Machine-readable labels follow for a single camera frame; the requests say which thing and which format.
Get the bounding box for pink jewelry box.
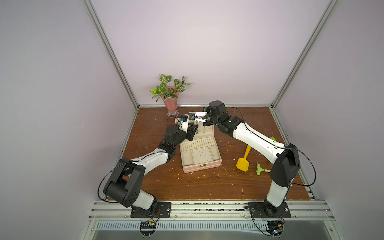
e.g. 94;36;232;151
180;121;222;174

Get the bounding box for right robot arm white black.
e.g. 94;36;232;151
189;101;303;218

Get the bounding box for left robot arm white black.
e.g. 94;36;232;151
103;124;199;217

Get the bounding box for potted plant pink vase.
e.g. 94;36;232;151
150;74;191;117

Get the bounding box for yellow toy shovel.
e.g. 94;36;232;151
236;145;251;172

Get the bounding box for green toy rake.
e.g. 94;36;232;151
256;163;271;176

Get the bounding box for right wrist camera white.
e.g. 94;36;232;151
188;112;208;121

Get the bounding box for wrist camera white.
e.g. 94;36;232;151
188;112;208;121
179;115;189;133

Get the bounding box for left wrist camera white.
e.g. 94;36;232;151
179;115;189;133

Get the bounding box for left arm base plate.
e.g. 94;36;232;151
130;201;172;218

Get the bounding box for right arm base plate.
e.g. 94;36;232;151
248;202;292;219

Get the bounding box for aluminium front rail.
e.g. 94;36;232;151
88;200;335;221

